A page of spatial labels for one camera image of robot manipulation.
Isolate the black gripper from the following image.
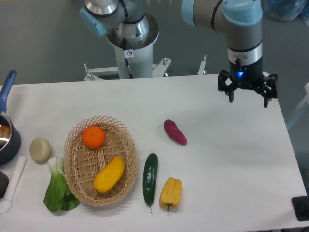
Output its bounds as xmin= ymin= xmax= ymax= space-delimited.
xmin=218 ymin=58 xmax=278 ymax=108

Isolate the yellow mango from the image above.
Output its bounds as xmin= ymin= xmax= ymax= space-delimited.
xmin=94 ymin=156 xmax=125 ymax=193

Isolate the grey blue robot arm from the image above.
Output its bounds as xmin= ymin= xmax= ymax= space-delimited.
xmin=79 ymin=0 xmax=277 ymax=106

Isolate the woven wicker basket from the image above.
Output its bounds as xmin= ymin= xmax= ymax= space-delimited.
xmin=63 ymin=116 xmax=138 ymax=206

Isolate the blue plastic bag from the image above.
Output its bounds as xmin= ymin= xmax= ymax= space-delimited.
xmin=262 ymin=0 xmax=307 ymax=22

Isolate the purple sweet potato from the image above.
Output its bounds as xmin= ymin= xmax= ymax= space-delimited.
xmin=164 ymin=119 xmax=187 ymax=145

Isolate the dark green cucumber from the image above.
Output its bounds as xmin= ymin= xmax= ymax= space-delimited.
xmin=142 ymin=153 xmax=158 ymax=213

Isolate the black device at edge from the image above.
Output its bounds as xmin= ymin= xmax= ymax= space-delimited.
xmin=291 ymin=196 xmax=309 ymax=221

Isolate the yellow bell pepper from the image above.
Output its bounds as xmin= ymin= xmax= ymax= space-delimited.
xmin=159 ymin=177 xmax=182 ymax=212

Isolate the orange tangerine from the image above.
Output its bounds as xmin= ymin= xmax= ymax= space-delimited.
xmin=82 ymin=126 xmax=106 ymax=148

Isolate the beige round bun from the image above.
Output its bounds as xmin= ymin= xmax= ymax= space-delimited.
xmin=29 ymin=137 xmax=51 ymax=164

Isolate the green bok choy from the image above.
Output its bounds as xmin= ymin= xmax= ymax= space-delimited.
xmin=43 ymin=156 xmax=80 ymax=212

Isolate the dark blue saucepan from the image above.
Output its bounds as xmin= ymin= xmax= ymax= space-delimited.
xmin=0 ymin=70 xmax=21 ymax=165

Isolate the dark round object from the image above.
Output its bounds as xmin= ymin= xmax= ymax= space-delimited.
xmin=0 ymin=171 xmax=9 ymax=198

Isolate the white plastic utensil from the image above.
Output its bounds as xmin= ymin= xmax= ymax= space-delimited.
xmin=0 ymin=156 xmax=27 ymax=214

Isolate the white table clamp bracket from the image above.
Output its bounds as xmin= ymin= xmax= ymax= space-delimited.
xmin=197 ymin=55 xmax=207 ymax=75

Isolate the white metal frame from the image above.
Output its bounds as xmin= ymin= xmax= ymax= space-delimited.
xmin=286 ymin=83 xmax=309 ymax=130

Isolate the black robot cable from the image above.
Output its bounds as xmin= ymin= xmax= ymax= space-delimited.
xmin=122 ymin=38 xmax=134 ymax=79

